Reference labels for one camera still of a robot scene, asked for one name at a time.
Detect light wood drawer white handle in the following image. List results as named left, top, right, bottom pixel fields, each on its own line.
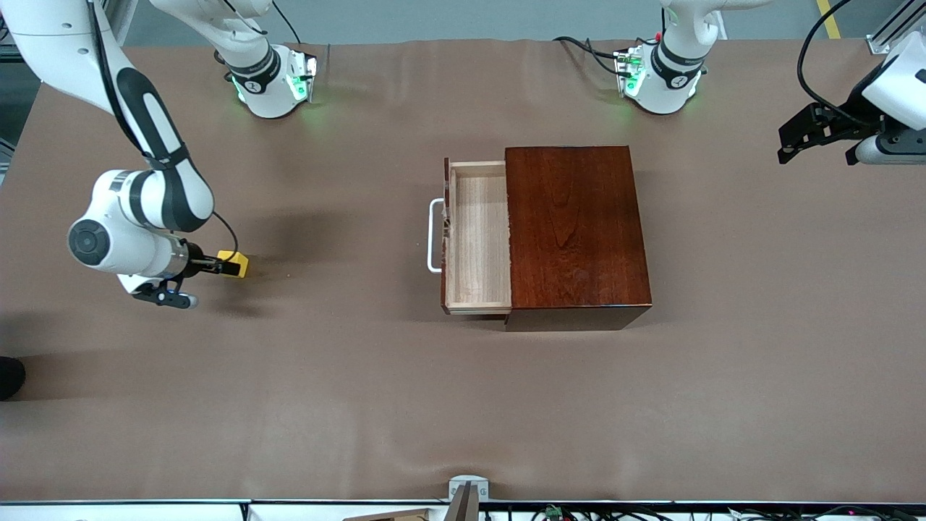
left=428, top=158, right=514, bottom=316

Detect aluminium profile beam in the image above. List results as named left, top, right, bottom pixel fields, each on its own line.
left=867, top=0, right=926, bottom=56

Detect brown table cover sheet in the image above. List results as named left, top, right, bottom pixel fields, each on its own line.
left=0, top=38, right=926, bottom=504

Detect black shoe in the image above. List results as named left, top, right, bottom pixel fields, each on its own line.
left=0, top=357, right=27, bottom=402

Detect dark brown wooden cabinet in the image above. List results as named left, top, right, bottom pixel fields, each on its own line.
left=504, top=145, right=654, bottom=332

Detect brown cardboard piece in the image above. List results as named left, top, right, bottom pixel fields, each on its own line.
left=343, top=508, right=436, bottom=521

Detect black left base cables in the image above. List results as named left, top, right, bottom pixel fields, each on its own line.
left=553, top=34, right=639, bottom=77

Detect thin black right base cable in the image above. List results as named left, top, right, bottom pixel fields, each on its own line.
left=271, top=0, right=302, bottom=46

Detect aluminium frame with cables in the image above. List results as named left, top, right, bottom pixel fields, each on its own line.
left=101, top=0, right=138, bottom=47

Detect grey metal clamp bracket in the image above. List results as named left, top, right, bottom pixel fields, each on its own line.
left=448, top=475, right=490, bottom=521

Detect tangled black cables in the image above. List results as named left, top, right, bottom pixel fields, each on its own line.
left=483, top=504, right=926, bottom=521

